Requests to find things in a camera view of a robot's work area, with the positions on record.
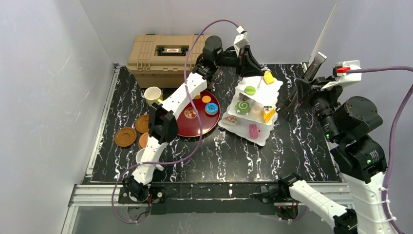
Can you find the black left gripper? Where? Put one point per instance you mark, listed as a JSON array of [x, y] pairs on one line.
[[240, 56]]

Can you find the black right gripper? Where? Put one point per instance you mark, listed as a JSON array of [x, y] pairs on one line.
[[309, 89]]

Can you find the orange square cake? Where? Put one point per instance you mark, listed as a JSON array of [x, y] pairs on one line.
[[268, 78]]

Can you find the green round macaron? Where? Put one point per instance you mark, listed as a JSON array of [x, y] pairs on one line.
[[250, 90]]

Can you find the black tongs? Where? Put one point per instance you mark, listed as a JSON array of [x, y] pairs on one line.
[[302, 90]]

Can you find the yellow triangular cake slice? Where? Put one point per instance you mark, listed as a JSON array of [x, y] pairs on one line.
[[268, 113]]

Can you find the white round cake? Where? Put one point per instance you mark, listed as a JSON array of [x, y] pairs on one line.
[[256, 112]]

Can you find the white three-tier cake stand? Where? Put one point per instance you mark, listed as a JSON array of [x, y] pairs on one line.
[[265, 95]]

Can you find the white triangular cake slice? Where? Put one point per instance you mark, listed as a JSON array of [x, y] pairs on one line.
[[230, 120]]

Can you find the blue frosted donut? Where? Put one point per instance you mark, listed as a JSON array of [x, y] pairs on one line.
[[211, 108]]

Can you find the pink rectangular cake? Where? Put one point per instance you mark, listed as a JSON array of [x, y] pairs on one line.
[[253, 131]]

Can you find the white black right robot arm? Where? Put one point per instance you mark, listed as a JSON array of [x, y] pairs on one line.
[[361, 161]]

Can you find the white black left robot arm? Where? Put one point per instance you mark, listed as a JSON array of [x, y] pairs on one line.
[[163, 127]]

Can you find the orange round cookie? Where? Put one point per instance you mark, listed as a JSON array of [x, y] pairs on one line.
[[206, 99]]

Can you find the round red tray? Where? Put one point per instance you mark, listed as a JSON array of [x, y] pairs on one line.
[[188, 123]]

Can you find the tan plastic toolbox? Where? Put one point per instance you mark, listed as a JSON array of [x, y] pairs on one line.
[[158, 60]]

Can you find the pale yellow mug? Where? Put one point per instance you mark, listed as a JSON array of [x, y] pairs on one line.
[[153, 95]]

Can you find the brown wooden coaster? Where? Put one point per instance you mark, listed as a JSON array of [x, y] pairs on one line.
[[142, 124]]

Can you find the light wooden coaster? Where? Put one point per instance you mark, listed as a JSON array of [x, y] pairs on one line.
[[143, 140]]

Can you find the white mug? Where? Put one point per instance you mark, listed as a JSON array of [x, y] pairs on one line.
[[139, 156]]

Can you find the dark brown coaster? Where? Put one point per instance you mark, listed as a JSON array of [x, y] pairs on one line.
[[125, 137]]

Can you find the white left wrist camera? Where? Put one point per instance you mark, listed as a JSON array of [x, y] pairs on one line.
[[241, 40]]

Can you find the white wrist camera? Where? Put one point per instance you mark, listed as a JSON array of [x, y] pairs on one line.
[[241, 40], [342, 77]]

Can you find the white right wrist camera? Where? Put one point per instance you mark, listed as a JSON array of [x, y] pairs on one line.
[[342, 77]]

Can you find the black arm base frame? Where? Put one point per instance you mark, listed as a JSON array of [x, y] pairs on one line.
[[163, 198]]

